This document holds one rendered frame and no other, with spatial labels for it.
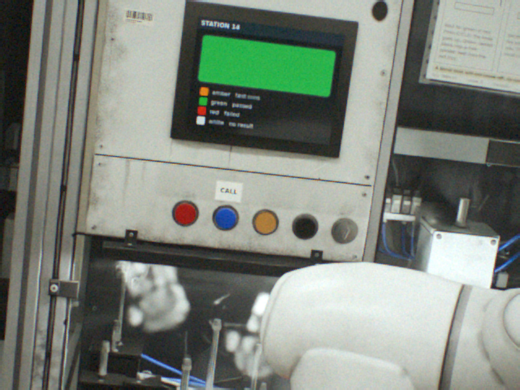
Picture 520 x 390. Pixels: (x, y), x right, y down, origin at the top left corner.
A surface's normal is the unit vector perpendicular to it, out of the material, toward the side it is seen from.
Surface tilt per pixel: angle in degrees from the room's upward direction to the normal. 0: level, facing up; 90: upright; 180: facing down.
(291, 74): 90
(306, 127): 90
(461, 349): 71
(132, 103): 90
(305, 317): 65
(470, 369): 87
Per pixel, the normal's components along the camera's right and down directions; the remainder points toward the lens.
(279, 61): 0.07, 0.21
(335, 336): -0.34, 0.01
